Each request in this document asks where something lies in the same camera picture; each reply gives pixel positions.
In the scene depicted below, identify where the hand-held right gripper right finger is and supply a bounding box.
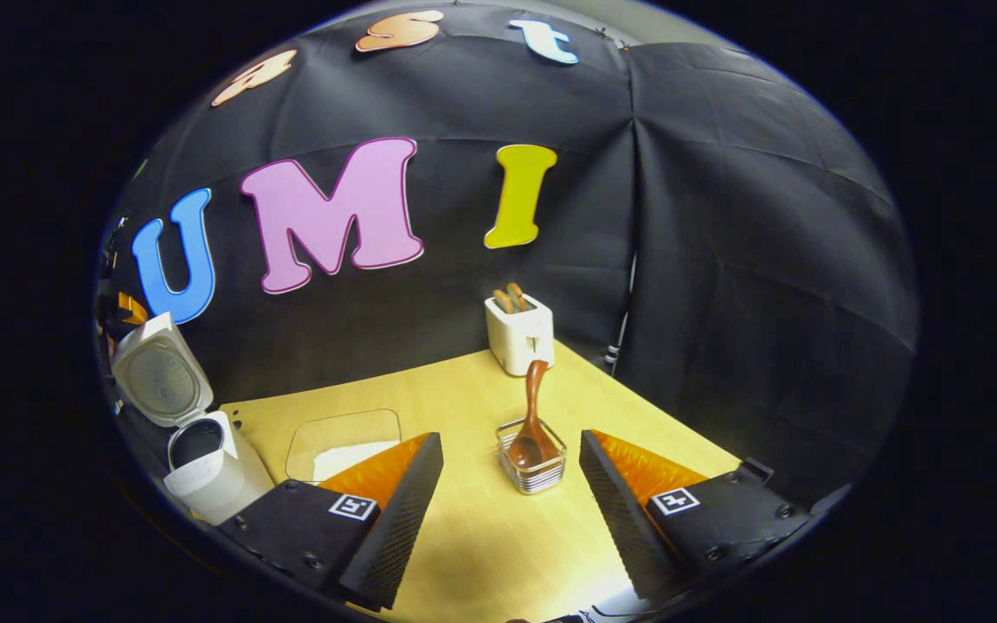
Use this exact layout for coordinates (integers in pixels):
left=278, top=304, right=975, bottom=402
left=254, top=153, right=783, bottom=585
left=579, top=430, right=815, bottom=607

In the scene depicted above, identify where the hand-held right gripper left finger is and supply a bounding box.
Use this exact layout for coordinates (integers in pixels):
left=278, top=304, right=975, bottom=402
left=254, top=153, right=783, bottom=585
left=220, top=433, right=445, bottom=611

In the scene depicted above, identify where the brown wooden spoon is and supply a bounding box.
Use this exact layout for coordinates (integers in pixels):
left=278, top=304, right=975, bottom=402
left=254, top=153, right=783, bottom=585
left=507, top=359, right=562, bottom=471

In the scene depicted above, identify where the white rice cooker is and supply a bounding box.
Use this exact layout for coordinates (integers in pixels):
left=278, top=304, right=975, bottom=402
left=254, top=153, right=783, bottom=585
left=111, top=311, right=274, bottom=526

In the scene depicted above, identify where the clear plastic container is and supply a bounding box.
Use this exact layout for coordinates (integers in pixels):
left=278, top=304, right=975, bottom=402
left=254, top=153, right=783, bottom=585
left=285, top=408, right=402, bottom=484

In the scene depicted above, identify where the white toaster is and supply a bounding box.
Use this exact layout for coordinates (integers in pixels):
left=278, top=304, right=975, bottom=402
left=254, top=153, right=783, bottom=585
left=485, top=292, right=555, bottom=376

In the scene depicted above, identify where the black backdrop cloth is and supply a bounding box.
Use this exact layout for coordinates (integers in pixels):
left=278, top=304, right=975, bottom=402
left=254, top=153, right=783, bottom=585
left=96, top=4, right=922, bottom=511

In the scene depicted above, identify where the white power cable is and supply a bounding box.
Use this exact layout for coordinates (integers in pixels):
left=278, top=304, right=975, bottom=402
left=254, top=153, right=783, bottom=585
left=607, top=251, right=638, bottom=369

